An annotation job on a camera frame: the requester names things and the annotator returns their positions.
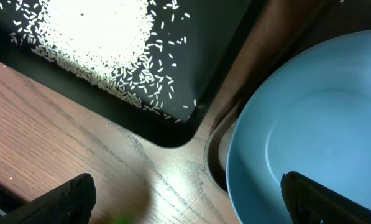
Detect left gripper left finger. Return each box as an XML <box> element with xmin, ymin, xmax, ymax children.
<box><xmin>0</xmin><ymin>173</ymin><xmax>96</xmax><ymax>224</ymax></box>

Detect black waste tray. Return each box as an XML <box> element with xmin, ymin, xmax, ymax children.
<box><xmin>0</xmin><ymin>0</ymin><xmax>265</xmax><ymax>148</ymax></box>

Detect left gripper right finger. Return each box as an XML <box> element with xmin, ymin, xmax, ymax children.
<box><xmin>280</xmin><ymin>171</ymin><xmax>371</xmax><ymax>224</ymax></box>

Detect dark blue plate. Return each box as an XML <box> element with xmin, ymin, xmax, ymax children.
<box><xmin>226</xmin><ymin>30</ymin><xmax>371</xmax><ymax>223</ymax></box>

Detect white rice pile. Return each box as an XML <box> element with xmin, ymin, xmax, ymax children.
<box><xmin>0</xmin><ymin>0</ymin><xmax>198</xmax><ymax>123</ymax></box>

